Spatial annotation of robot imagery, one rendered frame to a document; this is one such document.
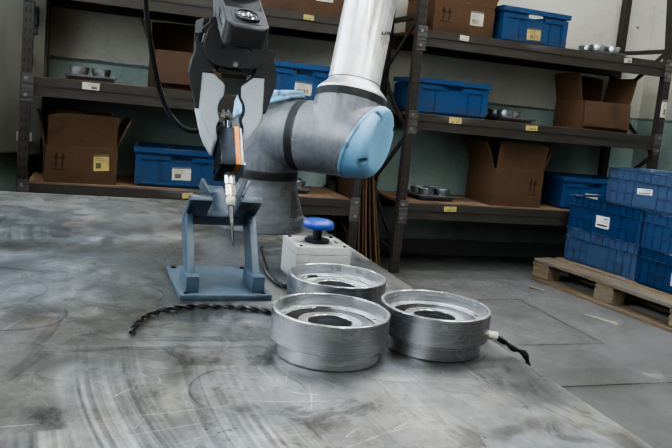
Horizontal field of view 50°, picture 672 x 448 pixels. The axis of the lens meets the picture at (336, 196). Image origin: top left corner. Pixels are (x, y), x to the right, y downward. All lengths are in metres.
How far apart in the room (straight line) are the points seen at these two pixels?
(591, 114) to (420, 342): 4.57
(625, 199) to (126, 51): 3.12
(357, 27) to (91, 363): 0.74
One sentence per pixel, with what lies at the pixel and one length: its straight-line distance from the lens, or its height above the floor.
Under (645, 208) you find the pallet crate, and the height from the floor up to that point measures 0.58.
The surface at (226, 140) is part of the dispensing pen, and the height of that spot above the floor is 0.97.
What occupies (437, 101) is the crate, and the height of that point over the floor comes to 1.08.
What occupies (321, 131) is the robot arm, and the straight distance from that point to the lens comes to 1.13.
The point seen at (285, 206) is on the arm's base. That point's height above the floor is 0.85.
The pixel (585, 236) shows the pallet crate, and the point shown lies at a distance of 4.90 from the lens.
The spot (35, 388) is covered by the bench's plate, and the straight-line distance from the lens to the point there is 0.58.
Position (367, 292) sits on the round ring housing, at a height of 0.84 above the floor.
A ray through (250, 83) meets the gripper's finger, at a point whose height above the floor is 1.03.
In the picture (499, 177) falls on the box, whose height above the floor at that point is 0.64.
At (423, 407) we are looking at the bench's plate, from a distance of 0.58.
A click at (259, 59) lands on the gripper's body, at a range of 0.83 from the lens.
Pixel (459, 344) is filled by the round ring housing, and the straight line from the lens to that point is 0.67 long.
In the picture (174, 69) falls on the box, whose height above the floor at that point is 1.11.
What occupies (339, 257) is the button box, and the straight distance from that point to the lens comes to 0.90.
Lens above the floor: 1.02
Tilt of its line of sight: 7 degrees down
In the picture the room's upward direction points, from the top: 6 degrees clockwise
